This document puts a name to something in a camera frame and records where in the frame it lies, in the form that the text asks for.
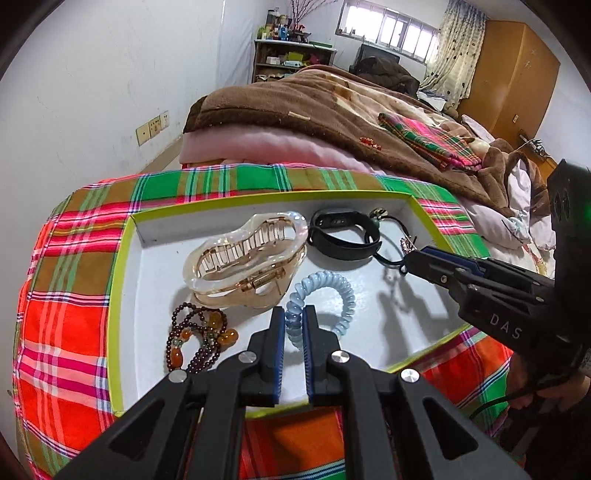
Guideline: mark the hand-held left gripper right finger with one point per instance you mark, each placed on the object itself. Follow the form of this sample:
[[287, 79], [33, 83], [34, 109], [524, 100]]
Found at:
[[311, 350]]

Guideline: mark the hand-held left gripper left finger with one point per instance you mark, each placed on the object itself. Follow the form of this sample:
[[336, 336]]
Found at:
[[277, 350]]

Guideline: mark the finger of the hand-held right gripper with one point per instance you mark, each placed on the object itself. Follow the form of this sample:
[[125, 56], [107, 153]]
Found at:
[[461, 258], [438, 274]]

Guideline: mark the white tray with green rim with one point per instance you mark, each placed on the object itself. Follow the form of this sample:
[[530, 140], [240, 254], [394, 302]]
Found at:
[[369, 314]]

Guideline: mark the black wristband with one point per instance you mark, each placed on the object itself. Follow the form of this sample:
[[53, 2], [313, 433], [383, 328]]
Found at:
[[341, 249]]

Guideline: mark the clear hair claw clip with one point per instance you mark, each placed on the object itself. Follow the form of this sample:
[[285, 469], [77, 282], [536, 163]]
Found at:
[[203, 281]]

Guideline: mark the person's right hand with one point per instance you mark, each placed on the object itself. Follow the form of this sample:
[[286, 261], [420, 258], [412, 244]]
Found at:
[[519, 374]]

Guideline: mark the white quilt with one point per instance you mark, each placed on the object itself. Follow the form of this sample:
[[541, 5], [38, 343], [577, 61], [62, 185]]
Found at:
[[489, 221]]

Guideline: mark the folded plaid cloth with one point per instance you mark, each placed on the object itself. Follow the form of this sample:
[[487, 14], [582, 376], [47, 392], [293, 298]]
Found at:
[[425, 138]]

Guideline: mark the small red ornament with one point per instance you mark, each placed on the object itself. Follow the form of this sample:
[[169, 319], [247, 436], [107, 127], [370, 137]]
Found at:
[[369, 142]]

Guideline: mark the wooden wardrobe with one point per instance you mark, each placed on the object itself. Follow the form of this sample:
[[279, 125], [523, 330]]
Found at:
[[512, 74]]

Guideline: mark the dark brown jacket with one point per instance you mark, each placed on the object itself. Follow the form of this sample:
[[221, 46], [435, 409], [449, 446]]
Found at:
[[392, 76]]

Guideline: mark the patterned curtain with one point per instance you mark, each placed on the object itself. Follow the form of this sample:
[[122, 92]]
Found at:
[[457, 50]]

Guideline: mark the pink quilt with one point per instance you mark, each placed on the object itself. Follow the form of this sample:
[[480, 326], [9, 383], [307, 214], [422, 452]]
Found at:
[[258, 143]]

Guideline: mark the plaid blanket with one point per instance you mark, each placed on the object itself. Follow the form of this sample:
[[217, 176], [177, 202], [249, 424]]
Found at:
[[69, 323]]

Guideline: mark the brown fleece blanket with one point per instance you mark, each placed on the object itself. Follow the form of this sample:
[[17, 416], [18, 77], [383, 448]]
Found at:
[[300, 101]]

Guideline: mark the black monitor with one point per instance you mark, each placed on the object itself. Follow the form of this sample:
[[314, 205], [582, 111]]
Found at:
[[374, 53]]

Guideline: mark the window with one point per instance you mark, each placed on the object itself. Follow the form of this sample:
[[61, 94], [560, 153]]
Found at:
[[388, 27]]

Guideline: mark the wooden shelf unit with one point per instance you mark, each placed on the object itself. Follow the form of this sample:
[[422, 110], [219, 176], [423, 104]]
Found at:
[[277, 48]]

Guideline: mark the vase of dry branches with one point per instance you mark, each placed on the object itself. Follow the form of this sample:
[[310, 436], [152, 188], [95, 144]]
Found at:
[[304, 14]]

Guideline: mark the bottles and jars on shelf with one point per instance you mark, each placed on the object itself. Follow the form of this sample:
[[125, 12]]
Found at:
[[277, 27]]

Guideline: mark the wall sockets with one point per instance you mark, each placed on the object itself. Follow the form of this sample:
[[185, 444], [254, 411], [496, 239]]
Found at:
[[152, 127]]

